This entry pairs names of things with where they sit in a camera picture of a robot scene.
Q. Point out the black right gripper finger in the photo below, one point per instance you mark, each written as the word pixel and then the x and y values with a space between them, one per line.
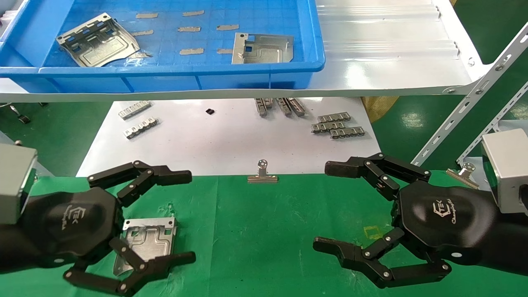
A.
pixel 342 168
pixel 350 253

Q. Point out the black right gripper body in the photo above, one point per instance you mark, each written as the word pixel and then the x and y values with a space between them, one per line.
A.
pixel 445 218

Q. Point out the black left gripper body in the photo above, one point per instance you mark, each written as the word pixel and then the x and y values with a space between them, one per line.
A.
pixel 70 227

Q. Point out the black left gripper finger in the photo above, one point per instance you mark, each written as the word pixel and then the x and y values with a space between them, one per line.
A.
pixel 173 262
pixel 169 176

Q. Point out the bent sheet metal plate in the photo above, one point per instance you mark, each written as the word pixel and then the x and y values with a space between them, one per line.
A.
pixel 152 239
pixel 99 45

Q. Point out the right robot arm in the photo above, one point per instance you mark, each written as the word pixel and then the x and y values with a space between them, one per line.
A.
pixel 511 243

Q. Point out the silver binder clip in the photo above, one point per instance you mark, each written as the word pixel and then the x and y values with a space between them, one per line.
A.
pixel 464 175
pixel 262 178

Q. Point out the white paper sheet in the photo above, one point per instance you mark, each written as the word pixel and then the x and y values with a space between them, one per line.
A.
pixel 227 144

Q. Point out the brown cardboard piece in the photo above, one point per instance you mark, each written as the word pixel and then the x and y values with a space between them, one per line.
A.
pixel 379 107

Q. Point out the small black clip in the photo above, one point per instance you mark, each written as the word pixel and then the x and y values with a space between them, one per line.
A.
pixel 210 111

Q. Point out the green cloth mat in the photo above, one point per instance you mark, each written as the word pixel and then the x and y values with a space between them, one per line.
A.
pixel 255 239

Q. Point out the blue plastic bin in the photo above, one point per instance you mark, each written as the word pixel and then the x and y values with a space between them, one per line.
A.
pixel 165 82

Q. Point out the white perforated angle bar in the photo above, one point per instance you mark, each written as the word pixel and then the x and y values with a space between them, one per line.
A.
pixel 495 121
pixel 474 93

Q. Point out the black caster wheel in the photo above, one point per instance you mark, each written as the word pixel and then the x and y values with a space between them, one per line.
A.
pixel 23 119

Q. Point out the white metal shelf board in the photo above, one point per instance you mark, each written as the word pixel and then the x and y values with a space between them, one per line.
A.
pixel 392 62

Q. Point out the grey tape strip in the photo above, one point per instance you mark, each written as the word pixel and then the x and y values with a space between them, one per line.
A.
pixel 142 32
pixel 227 27
pixel 193 13
pixel 147 15
pixel 189 29
pixel 140 55
pixel 225 51
pixel 191 51

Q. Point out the flat sheet metal plate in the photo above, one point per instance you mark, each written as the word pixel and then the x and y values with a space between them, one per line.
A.
pixel 268 51

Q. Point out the white plastic container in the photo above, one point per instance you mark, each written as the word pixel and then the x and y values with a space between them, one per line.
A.
pixel 8 16

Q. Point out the grey metal frame bar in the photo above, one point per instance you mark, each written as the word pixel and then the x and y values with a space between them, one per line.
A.
pixel 44 170

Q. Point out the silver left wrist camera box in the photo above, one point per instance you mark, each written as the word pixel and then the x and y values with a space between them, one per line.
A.
pixel 14 181

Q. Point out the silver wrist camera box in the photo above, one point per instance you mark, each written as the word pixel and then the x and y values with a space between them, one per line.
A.
pixel 507 165
pixel 14 181

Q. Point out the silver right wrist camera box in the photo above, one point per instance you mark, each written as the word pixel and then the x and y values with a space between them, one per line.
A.
pixel 507 165

